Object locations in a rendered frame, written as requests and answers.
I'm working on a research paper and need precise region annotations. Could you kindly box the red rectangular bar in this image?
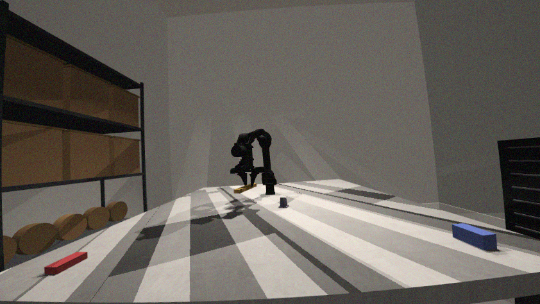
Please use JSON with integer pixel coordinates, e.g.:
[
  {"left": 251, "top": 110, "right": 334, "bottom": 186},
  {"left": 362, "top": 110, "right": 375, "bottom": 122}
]
[{"left": 44, "top": 251, "right": 88, "bottom": 274}]

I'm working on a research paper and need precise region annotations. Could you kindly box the orange wooden bar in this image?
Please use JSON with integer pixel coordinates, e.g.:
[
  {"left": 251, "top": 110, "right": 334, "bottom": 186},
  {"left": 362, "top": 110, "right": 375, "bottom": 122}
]
[{"left": 233, "top": 183, "right": 257, "bottom": 194}]

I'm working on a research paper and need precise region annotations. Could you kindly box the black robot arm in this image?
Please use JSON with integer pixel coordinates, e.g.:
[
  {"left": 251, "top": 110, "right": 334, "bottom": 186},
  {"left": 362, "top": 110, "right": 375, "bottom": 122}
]
[{"left": 231, "top": 129, "right": 277, "bottom": 195}]

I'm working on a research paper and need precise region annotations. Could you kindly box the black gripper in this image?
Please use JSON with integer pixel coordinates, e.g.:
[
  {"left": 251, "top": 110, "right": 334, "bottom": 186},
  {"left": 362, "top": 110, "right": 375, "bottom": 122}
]
[{"left": 230, "top": 156, "right": 266, "bottom": 187}]

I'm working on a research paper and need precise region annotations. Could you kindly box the blue rectangular bar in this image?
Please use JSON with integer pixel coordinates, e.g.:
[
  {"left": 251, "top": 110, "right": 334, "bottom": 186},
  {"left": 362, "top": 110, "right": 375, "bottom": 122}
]
[{"left": 451, "top": 223, "right": 497, "bottom": 250}]

